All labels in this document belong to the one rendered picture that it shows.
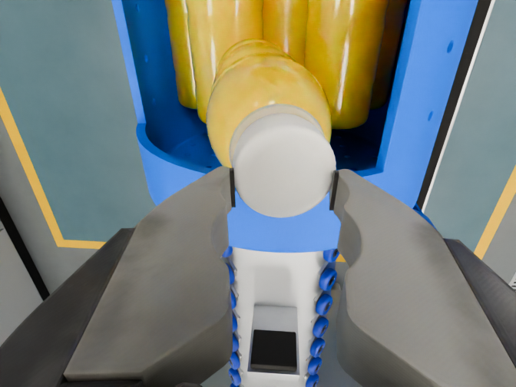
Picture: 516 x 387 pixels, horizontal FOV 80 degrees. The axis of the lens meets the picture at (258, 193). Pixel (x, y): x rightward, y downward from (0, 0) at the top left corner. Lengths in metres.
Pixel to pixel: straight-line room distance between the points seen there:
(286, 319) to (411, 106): 0.60
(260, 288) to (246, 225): 0.51
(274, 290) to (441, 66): 0.59
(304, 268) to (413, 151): 0.47
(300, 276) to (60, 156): 1.53
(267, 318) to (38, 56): 1.49
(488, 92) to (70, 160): 2.00
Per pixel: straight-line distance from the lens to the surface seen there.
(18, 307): 2.51
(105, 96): 1.67
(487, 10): 1.43
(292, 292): 0.73
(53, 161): 1.98
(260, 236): 0.22
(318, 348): 0.80
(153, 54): 0.36
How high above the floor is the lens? 1.41
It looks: 59 degrees down
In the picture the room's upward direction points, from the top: 172 degrees counter-clockwise
